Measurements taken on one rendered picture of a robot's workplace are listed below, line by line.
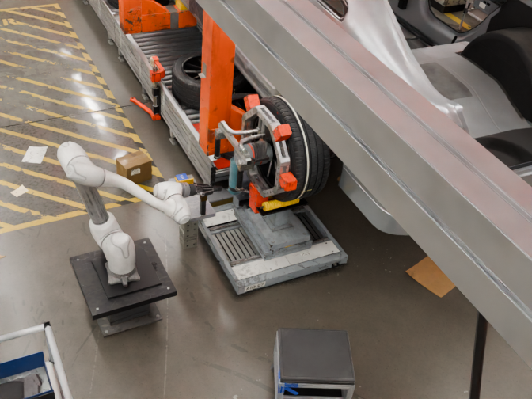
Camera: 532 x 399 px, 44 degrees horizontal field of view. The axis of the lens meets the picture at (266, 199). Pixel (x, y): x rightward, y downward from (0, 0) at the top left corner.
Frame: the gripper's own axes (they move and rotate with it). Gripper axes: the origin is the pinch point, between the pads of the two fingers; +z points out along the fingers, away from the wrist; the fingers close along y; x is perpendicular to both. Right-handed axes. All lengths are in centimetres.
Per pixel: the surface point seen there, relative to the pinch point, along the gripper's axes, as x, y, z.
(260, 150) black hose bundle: -35.5, -13.7, 10.3
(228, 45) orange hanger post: -70, 53, 14
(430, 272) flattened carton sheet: 30, -68, 149
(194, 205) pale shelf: 25.5, 18.0, 1.3
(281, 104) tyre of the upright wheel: -58, 3, 28
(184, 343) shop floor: 79, -47, -22
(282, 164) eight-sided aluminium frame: -32.2, -23.0, 21.7
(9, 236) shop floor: 96, 88, -87
